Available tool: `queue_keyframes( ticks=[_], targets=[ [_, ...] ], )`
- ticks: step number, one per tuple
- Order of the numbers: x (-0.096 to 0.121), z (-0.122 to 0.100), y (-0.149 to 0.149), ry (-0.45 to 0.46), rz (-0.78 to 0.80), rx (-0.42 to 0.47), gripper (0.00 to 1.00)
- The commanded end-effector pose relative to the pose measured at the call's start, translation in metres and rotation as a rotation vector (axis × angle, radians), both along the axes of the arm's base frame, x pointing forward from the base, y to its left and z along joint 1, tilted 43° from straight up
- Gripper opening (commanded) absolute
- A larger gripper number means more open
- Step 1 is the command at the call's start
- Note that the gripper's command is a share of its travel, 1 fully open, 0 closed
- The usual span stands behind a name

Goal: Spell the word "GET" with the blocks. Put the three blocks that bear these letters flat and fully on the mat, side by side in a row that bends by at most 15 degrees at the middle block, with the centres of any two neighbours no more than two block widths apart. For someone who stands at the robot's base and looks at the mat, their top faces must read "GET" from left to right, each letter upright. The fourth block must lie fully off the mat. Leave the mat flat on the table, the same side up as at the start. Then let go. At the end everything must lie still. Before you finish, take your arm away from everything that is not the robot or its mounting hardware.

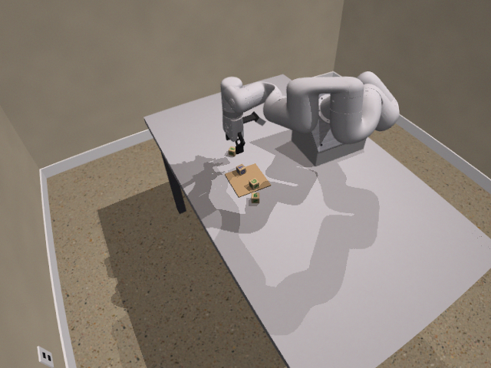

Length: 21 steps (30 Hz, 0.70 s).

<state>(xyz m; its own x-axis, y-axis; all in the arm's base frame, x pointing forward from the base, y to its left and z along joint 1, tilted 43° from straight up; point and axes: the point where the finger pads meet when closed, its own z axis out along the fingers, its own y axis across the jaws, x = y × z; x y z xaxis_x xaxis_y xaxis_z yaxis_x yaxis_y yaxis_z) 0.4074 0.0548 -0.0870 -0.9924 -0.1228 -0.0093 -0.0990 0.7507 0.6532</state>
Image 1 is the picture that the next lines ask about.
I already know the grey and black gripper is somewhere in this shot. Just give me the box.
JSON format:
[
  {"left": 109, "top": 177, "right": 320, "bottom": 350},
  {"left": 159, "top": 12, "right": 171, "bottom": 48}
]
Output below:
[{"left": 222, "top": 115, "right": 245, "bottom": 154}]

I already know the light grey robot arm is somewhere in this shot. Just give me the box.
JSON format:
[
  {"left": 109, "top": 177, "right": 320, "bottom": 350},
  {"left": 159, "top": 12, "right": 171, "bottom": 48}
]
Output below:
[{"left": 220, "top": 71, "right": 400, "bottom": 144}]

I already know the tan flat mat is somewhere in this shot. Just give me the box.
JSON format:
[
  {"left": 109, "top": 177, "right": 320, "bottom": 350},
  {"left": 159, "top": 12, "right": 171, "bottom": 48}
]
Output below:
[{"left": 225, "top": 164, "right": 271, "bottom": 197}]

